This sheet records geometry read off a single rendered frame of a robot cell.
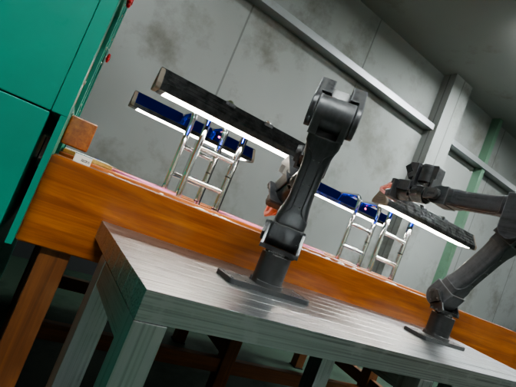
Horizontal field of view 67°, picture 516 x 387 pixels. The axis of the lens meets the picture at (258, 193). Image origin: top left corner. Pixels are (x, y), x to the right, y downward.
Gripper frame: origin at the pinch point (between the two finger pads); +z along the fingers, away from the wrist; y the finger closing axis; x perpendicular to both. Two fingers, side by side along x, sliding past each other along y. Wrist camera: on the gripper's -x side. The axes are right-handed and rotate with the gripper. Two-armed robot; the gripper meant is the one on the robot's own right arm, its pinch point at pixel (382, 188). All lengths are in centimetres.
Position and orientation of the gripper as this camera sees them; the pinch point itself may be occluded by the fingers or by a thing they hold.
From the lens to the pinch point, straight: 151.0
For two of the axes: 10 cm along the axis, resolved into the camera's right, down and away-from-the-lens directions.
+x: -3.7, 9.3, -0.7
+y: -8.0, -3.6, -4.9
